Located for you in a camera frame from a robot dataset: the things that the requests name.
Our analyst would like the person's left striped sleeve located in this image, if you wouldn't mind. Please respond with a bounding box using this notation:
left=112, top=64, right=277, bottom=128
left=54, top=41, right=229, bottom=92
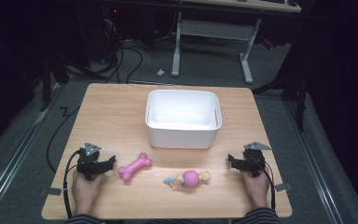
left=64, top=213, right=101, bottom=224

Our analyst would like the metal floor rail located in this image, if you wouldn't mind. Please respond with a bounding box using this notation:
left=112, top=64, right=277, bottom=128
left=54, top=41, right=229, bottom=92
left=0, top=83, right=62, bottom=217
left=283, top=99, right=345, bottom=224

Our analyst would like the person's left hand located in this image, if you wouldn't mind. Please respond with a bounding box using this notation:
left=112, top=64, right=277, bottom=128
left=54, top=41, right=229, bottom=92
left=71, top=170, right=105, bottom=216

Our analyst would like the desk with white legs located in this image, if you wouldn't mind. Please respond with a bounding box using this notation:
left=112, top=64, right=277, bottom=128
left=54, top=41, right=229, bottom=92
left=170, top=0, right=303, bottom=85

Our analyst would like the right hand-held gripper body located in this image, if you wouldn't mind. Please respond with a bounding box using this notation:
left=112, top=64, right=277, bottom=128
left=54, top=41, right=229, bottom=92
left=242, top=141, right=273, bottom=178

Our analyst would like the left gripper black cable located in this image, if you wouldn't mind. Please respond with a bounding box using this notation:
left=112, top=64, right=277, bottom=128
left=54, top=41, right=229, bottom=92
left=62, top=148, right=84, bottom=219

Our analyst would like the black floor cable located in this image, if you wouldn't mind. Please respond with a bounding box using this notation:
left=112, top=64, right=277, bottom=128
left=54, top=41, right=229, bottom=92
left=46, top=105, right=82, bottom=175

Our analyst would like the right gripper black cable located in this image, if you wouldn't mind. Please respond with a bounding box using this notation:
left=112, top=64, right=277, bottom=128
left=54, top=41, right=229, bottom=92
left=251, top=154, right=277, bottom=211

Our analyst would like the person's right hand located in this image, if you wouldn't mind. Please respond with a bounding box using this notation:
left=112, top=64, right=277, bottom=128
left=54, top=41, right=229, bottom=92
left=241, top=167, right=271, bottom=209

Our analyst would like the grey tape piece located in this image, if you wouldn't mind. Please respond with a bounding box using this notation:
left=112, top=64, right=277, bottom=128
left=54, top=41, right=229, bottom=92
left=274, top=182, right=294, bottom=192
left=39, top=187, right=62, bottom=197

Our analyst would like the white plastic bin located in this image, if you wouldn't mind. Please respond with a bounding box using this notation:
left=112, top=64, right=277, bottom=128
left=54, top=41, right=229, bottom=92
left=145, top=89, right=223, bottom=150

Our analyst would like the black stand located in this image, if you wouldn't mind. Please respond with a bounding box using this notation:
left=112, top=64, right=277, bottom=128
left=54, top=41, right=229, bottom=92
left=251, top=62, right=310, bottom=133
left=39, top=52, right=71, bottom=112

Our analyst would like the bundle of black cables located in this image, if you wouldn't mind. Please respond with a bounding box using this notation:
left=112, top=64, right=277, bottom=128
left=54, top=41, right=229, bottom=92
left=101, top=12, right=145, bottom=84

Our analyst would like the pink ball rope toy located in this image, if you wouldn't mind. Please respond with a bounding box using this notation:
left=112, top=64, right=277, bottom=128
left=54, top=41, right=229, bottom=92
left=162, top=169, right=213, bottom=191

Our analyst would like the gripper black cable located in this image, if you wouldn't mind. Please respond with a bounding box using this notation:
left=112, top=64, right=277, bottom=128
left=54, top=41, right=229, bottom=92
left=62, top=148, right=84, bottom=219
left=251, top=154, right=277, bottom=211

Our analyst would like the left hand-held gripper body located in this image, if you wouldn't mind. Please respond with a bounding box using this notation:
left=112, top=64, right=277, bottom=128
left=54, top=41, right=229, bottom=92
left=76, top=142, right=107, bottom=182

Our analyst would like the pink bone toy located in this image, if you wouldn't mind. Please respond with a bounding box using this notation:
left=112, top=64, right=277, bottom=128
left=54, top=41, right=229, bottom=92
left=117, top=151, right=154, bottom=183

